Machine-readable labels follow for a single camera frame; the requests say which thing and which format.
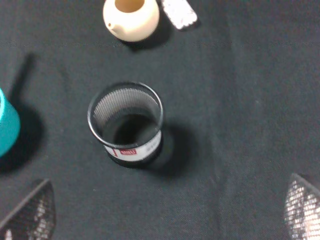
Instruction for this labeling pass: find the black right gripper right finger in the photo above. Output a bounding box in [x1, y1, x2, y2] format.
[284, 173, 320, 240]

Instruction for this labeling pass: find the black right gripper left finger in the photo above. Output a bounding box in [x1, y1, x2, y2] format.
[0, 178, 56, 240]

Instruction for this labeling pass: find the teal saucepan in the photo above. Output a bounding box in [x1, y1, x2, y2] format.
[0, 89, 21, 157]

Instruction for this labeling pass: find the black tablecloth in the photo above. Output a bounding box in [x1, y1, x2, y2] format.
[0, 0, 320, 240]

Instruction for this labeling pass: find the black mesh pen cup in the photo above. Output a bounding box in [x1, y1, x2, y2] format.
[87, 82, 164, 168]

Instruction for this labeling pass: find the cream ceramic teapot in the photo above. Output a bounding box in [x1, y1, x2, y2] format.
[102, 0, 160, 42]

